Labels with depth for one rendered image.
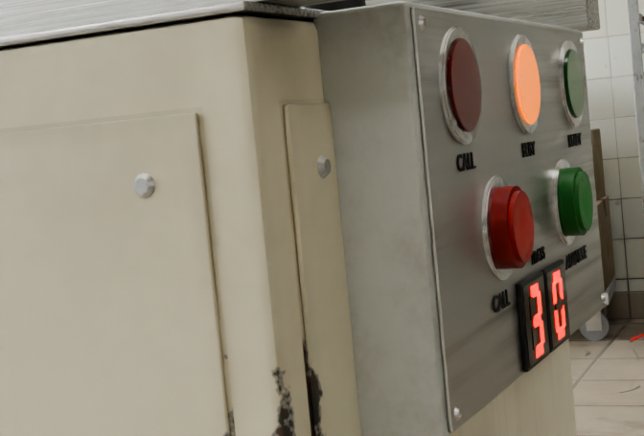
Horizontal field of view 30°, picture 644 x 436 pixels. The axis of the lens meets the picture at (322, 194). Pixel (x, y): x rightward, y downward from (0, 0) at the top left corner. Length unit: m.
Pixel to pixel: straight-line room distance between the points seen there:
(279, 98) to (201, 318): 0.07
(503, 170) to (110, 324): 0.16
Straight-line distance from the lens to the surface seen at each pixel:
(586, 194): 0.53
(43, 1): 0.39
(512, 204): 0.43
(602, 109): 4.53
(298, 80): 0.37
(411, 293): 0.38
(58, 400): 0.39
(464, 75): 0.40
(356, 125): 0.38
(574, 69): 0.56
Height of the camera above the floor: 0.80
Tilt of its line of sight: 3 degrees down
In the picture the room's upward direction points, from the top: 5 degrees counter-clockwise
